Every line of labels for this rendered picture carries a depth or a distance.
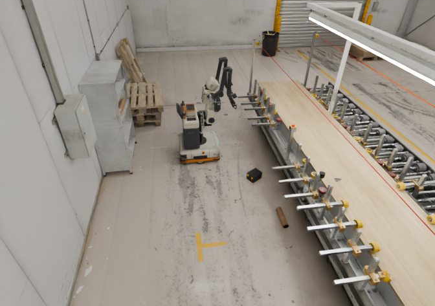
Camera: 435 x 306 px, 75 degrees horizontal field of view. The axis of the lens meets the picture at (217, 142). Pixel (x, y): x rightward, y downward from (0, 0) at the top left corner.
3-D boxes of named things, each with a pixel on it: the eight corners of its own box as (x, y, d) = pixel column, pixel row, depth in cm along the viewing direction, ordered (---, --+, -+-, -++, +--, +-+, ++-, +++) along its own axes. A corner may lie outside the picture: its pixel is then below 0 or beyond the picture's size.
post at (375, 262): (357, 294, 238) (376, 261, 211) (355, 290, 241) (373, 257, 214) (360, 294, 239) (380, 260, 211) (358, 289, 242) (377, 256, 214)
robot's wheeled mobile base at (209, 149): (180, 164, 471) (179, 153, 457) (178, 143, 523) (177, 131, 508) (220, 161, 480) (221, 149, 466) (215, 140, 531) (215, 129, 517)
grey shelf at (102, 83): (103, 176, 451) (77, 85, 362) (112, 143, 523) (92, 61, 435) (132, 174, 456) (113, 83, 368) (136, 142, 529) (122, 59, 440)
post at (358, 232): (342, 265, 257) (358, 231, 230) (340, 262, 260) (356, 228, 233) (346, 265, 258) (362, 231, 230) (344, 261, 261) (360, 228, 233)
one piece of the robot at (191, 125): (184, 156, 468) (181, 111, 420) (182, 138, 512) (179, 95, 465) (204, 154, 472) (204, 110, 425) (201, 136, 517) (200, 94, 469)
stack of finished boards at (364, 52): (429, 54, 943) (431, 48, 933) (363, 57, 906) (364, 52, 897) (412, 46, 1005) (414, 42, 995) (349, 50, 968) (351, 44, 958)
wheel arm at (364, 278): (334, 286, 215) (335, 283, 214) (333, 282, 218) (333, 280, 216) (379, 279, 220) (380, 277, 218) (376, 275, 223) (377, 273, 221)
